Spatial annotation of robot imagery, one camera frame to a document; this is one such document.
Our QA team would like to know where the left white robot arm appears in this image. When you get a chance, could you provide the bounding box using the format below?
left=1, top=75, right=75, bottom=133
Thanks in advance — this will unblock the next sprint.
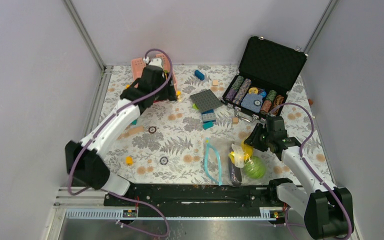
left=65, top=63, right=171, bottom=206

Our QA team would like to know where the black poker chip case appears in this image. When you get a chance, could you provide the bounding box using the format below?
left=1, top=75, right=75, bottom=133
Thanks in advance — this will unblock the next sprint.
left=221, top=36, right=308, bottom=121

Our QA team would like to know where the pink plastic basket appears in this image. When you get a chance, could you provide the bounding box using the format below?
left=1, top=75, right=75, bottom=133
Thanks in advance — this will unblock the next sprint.
left=131, top=53, right=179, bottom=101

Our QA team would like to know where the blue toy brick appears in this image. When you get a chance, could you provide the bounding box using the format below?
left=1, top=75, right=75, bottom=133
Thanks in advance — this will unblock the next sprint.
left=194, top=70, right=205, bottom=81

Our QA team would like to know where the purple fake eggplant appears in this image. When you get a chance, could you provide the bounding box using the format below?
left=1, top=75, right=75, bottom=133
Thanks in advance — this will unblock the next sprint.
left=228, top=154, right=242, bottom=187

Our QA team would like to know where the green fake cabbage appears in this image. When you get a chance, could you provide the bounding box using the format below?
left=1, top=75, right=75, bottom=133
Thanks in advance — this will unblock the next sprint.
left=243, top=156, right=266, bottom=179

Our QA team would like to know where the yellow fake banana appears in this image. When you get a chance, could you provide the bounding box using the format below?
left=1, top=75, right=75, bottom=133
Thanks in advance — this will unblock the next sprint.
left=229, top=141, right=254, bottom=168

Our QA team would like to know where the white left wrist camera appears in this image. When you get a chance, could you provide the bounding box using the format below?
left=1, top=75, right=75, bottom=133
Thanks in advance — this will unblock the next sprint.
left=142, top=56, right=164, bottom=69

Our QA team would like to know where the teal toy block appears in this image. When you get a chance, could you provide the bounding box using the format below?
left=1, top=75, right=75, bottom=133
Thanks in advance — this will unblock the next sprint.
left=202, top=121, right=214, bottom=130

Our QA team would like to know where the clear zip top bag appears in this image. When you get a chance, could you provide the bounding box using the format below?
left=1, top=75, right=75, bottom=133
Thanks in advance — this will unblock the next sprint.
left=203, top=137, right=267, bottom=187

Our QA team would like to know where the wooden plank block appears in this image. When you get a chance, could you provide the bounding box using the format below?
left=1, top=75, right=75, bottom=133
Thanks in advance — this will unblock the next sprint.
left=117, top=126, right=144, bottom=140

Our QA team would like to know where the grey lego brick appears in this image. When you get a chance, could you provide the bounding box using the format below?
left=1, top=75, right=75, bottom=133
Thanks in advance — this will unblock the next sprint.
left=201, top=110, right=217, bottom=123

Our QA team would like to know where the grey lego baseplate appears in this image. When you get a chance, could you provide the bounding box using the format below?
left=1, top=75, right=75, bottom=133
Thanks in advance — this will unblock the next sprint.
left=190, top=89, right=223, bottom=113

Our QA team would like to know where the small yellow toy piece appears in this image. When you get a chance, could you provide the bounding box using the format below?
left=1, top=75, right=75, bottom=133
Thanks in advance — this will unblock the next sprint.
left=125, top=156, right=134, bottom=166

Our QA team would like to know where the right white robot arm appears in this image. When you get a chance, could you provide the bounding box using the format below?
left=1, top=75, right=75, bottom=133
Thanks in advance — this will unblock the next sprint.
left=244, top=116, right=355, bottom=240

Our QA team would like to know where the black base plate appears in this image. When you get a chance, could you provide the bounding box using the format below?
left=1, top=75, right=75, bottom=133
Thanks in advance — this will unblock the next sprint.
left=103, top=178, right=292, bottom=219

